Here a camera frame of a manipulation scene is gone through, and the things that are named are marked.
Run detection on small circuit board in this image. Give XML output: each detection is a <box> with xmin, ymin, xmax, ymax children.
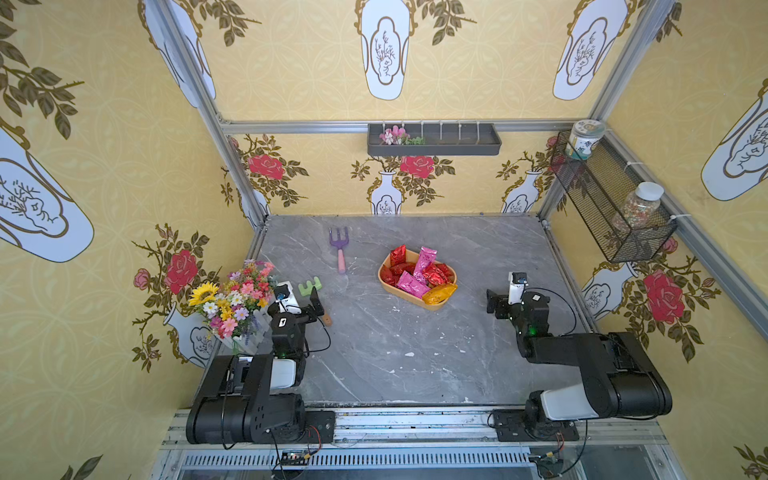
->
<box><xmin>280</xmin><ymin>451</ymin><xmax>312</xmax><ymax>468</ymax></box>

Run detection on artificial flower bouquet fence pot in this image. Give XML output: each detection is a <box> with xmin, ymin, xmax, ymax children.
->
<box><xmin>188</xmin><ymin>259</ymin><xmax>276</xmax><ymax>355</ymax></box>

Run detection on small pink flowers on shelf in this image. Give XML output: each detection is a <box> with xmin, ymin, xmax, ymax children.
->
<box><xmin>379</xmin><ymin>125</ymin><xmax>425</xmax><ymax>145</ymax></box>

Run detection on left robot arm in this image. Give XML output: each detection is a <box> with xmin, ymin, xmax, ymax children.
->
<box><xmin>185</xmin><ymin>291</ymin><xmax>333</xmax><ymax>449</ymax></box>

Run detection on yellow tea bag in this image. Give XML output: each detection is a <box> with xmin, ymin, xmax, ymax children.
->
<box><xmin>422</xmin><ymin>283</ymin><xmax>457</xmax><ymax>305</ymax></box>

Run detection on grey wall shelf tray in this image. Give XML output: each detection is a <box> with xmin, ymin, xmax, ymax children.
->
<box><xmin>367</xmin><ymin>121</ymin><xmax>502</xmax><ymax>157</ymax></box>

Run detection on red tea bag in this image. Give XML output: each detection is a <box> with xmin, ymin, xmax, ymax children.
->
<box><xmin>379</xmin><ymin>266</ymin><xmax>399</xmax><ymax>287</ymax></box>
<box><xmin>422</xmin><ymin>263</ymin><xmax>454</xmax><ymax>287</ymax></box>
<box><xmin>389</xmin><ymin>245</ymin><xmax>407</xmax><ymax>267</ymax></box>

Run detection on clear jar white lid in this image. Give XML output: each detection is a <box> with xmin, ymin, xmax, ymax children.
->
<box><xmin>612</xmin><ymin>182</ymin><xmax>665</xmax><ymax>232</ymax></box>

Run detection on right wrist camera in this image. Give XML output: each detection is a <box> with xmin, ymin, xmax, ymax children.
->
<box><xmin>508</xmin><ymin>272</ymin><xmax>528</xmax><ymax>305</ymax></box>

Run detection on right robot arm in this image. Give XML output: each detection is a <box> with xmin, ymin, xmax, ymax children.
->
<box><xmin>486</xmin><ymin>290</ymin><xmax>673</xmax><ymax>442</ymax></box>

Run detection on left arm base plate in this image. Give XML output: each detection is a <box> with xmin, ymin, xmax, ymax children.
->
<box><xmin>298</xmin><ymin>410</ymin><xmax>336</xmax><ymax>445</ymax></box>

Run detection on green toy rake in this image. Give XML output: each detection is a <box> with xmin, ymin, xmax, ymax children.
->
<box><xmin>298</xmin><ymin>276</ymin><xmax>322</xmax><ymax>297</ymax></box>

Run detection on white lidded tin jar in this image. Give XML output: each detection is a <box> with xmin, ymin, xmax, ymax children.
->
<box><xmin>564</xmin><ymin>119</ymin><xmax>606</xmax><ymax>160</ymax></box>

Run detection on purple pink garden fork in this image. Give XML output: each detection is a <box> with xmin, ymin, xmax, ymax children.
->
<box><xmin>329</xmin><ymin>227</ymin><xmax>349</xmax><ymax>275</ymax></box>

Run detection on pink tea bag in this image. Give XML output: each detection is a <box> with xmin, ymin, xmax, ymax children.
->
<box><xmin>396</xmin><ymin>271</ymin><xmax>430</xmax><ymax>299</ymax></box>
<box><xmin>413</xmin><ymin>247</ymin><xmax>437</xmax><ymax>284</ymax></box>

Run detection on black wire wall basket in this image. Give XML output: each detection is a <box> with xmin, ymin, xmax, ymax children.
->
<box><xmin>551</xmin><ymin>131</ymin><xmax>677</xmax><ymax>263</ymax></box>

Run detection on orange plastic storage box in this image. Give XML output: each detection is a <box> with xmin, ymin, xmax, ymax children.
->
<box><xmin>377</xmin><ymin>245</ymin><xmax>458</xmax><ymax>311</ymax></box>

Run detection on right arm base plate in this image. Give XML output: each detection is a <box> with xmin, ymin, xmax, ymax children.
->
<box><xmin>488</xmin><ymin>409</ymin><xmax>580</xmax><ymax>442</ymax></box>

